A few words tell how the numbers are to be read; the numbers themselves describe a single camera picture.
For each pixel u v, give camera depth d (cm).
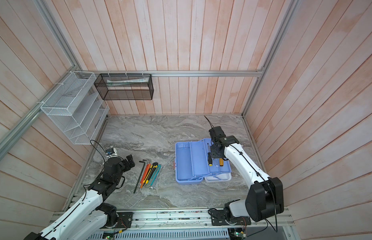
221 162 81
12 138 55
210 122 118
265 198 41
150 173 88
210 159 82
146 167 91
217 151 60
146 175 88
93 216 60
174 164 86
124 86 104
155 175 92
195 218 76
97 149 102
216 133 66
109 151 71
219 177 82
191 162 84
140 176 88
